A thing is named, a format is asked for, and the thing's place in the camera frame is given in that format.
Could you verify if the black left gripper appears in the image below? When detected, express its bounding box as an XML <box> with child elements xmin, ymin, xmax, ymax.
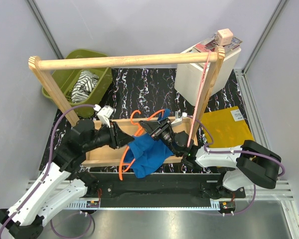
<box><xmin>84</xmin><ymin>120</ymin><xmax>135</xmax><ymax>152</ymax></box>

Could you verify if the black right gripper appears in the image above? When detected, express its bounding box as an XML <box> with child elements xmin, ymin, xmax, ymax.
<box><xmin>139</xmin><ymin>118</ymin><xmax>180</xmax><ymax>157</ymax></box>

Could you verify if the orange plastic hanger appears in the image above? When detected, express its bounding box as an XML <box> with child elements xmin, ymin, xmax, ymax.
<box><xmin>119</xmin><ymin>109</ymin><xmax>171</xmax><ymax>181</ymax></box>

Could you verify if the blue tank top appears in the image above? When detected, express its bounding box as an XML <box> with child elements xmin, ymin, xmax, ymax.
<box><xmin>122</xmin><ymin>123</ymin><xmax>173</xmax><ymax>178</ymax></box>

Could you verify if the striped white tank top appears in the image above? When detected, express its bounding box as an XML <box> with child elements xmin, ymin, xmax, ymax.
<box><xmin>71</xmin><ymin>70</ymin><xmax>99</xmax><ymax>104</ymax></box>

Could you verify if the pink wire hanger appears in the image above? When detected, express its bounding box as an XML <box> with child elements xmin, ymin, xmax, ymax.
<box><xmin>186</xmin><ymin>51</ymin><xmax>213</xmax><ymax>147</ymax></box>

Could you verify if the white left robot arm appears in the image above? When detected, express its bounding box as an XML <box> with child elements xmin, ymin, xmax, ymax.
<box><xmin>0</xmin><ymin>119</ymin><xmax>134</xmax><ymax>239</ymax></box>

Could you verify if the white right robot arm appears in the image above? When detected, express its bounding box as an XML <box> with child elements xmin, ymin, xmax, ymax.
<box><xmin>140</xmin><ymin>119</ymin><xmax>285</xmax><ymax>199</ymax></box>

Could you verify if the wooden clothes rack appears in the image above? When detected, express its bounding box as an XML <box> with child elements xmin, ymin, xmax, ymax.
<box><xmin>27</xmin><ymin>46</ymin><xmax>226</xmax><ymax>168</ymax></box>

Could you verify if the white storage box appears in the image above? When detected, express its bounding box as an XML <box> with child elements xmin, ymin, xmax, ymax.
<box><xmin>174</xmin><ymin>47</ymin><xmax>241</xmax><ymax>106</ymax></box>

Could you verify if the yellow padded envelope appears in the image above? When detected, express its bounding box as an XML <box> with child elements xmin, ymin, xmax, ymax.
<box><xmin>201</xmin><ymin>107</ymin><xmax>254</xmax><ymax>148</ymax></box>

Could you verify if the green plastic basket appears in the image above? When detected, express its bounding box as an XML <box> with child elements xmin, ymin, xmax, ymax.
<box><xmin>52</xmin><ymin>49</ymin><xmax>113</xmax><ymax>118</ymax></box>

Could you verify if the stack of books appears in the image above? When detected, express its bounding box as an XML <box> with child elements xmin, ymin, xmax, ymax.
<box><xmin>189</xmin><ymin>33</ymin><xmax>243</xmax><ymax>54</ymax></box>

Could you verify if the beige cube power socket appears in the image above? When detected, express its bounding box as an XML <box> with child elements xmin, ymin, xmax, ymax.
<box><xmin>215</xmin><ymin>28</ymin><xmax>234</xmax><ymax>46</ymax></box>

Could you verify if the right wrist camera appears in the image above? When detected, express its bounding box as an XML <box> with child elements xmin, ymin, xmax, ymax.
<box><xmin>171</xmin><ymin>111</ymin><xmax>187</xmax><ymax>127</ymax></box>

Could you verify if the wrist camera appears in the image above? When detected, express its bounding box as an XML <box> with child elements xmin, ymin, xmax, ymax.
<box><xmin>97</xmin><ymin>106</ymin><xmax>114</xmax><ymax>127</ymax></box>
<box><xmin>171</xmin><ymin>111</ymin><xmax>187</xmax><ymax>127</ymax></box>

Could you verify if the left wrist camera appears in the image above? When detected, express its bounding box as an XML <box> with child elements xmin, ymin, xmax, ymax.
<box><xmin>97</xmin><ymin>106</ymin><xmax>114</xmax><ymax>127</ymax></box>

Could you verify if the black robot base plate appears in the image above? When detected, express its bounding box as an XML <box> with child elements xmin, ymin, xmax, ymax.
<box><xmin>37</xmin><ymin>171</ymin><xmax>247</xmax><ymax>209</ymax></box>

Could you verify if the purple floor cable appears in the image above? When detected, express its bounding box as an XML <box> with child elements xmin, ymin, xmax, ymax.
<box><xmin>49</xmin><ymin>213</ymin><xmax>95</xmax><ymax>237</ymax></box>

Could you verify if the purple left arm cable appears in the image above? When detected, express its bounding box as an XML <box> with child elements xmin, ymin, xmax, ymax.
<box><xmin>0</xmin><ymin>104</ymin><xmax>102</xmax><ymax>239</ymax></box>

